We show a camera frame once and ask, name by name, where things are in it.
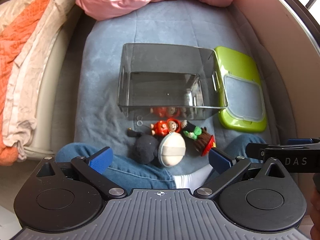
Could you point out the beige crumpled sheet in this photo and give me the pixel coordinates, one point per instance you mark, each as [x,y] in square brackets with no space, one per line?
[32,62]

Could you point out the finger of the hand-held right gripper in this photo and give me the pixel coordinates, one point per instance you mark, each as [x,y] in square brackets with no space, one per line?
[298,141]
[255,148]

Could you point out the grey transparent storage box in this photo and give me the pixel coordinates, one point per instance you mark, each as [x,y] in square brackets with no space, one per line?
[165,85]

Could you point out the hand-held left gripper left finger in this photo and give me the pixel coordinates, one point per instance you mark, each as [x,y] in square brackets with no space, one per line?
[101,158]

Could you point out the person's right leg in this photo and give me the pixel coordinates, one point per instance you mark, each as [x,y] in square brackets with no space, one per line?
[245,140]

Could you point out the orange knitted blanket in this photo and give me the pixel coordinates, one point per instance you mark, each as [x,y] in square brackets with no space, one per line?
[10,55]

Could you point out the green box lid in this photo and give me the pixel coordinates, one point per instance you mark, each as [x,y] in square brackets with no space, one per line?
[240,62]

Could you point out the black plush toy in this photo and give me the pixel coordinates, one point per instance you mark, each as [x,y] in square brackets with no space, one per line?
[145,150]

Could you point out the crochet doll with green sweater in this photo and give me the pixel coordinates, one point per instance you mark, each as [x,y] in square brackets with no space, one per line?
[200,140]

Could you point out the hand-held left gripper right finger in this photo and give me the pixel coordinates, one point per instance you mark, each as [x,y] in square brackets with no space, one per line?
[220,160]

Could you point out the beige padded bed frame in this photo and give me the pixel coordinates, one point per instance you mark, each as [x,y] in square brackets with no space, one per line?
[275,42]

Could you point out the white garment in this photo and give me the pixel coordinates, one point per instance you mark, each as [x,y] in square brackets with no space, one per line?
[190,180]

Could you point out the red figure doll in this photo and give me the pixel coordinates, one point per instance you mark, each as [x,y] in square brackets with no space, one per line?
[162,127]

